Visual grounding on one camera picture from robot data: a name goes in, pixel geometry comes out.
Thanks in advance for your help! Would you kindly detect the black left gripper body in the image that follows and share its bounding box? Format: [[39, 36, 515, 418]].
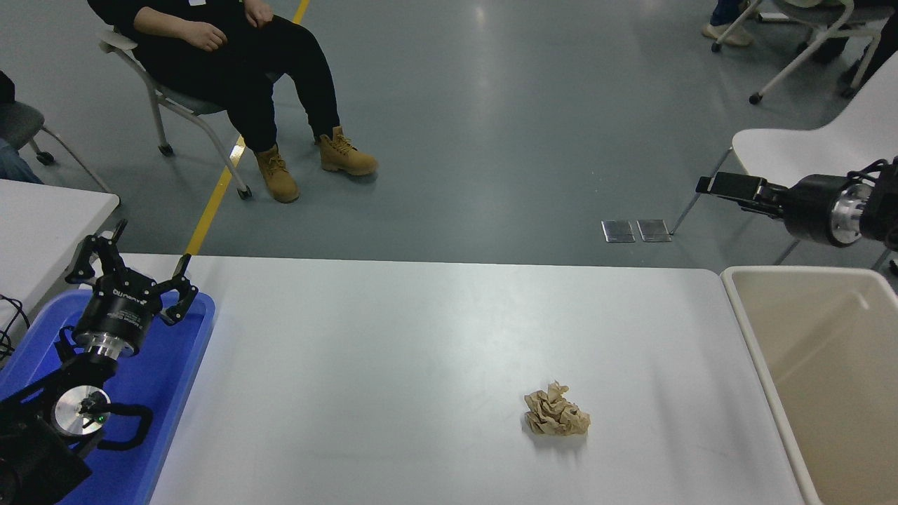
[[73, 274, 163, 349]]

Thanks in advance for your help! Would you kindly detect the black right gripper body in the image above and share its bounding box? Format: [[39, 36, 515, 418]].
[[781, 173, 847, 246]]

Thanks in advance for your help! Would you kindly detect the person's right hand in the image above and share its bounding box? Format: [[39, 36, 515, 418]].
[[181, 20, 228, 53]]

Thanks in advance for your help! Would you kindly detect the person's left hand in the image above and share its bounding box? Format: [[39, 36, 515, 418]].
[[242, 0, 276, 29]]

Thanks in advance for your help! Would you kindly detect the white shell chair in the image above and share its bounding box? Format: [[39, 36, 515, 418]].
[[669, 53, 898, 273]]

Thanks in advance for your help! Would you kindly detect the white side table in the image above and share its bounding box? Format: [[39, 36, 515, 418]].
[[0, 180, 120, 337]]

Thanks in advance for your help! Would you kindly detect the blue plastic tray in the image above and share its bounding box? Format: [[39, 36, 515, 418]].
[[0, 288, 215, 505]]

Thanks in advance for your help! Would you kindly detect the grey office chair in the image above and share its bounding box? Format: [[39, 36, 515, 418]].
[[0, 100, 111, 195]]

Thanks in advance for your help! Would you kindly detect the large pale bin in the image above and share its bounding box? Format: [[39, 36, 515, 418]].
[[721, 265, 898, 505]]

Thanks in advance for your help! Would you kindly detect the crumpled tan paper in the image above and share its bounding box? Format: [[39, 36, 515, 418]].
[[523, 381, 591, 437]]

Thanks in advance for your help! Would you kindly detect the thin black cable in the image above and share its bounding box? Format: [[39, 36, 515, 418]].
[[0, 291, 31, 365]]

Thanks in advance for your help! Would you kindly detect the white frame rolling chair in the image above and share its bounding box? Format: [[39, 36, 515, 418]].
[[97, 28, 253, 201], [710, 0, 898, 106]]

